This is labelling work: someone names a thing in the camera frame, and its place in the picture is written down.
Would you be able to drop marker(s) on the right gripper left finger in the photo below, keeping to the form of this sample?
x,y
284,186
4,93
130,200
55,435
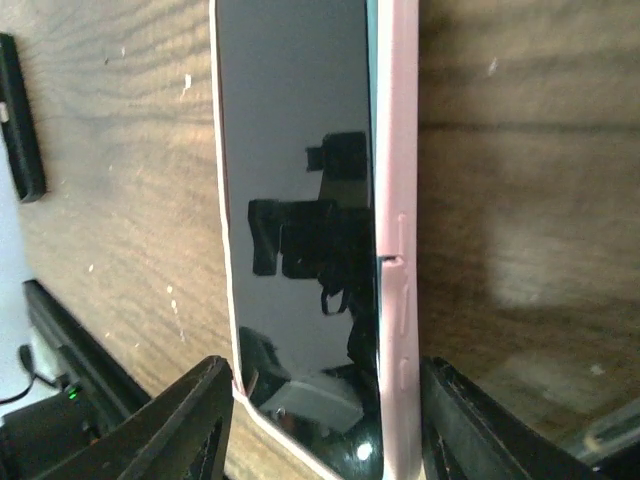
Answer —
x,y
186,426

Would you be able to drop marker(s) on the pink phone case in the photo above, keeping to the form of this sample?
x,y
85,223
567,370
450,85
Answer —
x,y
393,43

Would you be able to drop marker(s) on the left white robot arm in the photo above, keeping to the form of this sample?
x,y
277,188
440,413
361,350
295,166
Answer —
x,y
40,436

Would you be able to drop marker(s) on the teal-edged black phone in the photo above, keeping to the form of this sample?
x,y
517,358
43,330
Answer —
x,y
296,138

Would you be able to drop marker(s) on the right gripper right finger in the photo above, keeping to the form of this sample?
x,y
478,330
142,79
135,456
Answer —
x,y
468,435

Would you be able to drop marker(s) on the black aluminium frame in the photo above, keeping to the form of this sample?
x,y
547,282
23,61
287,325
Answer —
x,y
75,340

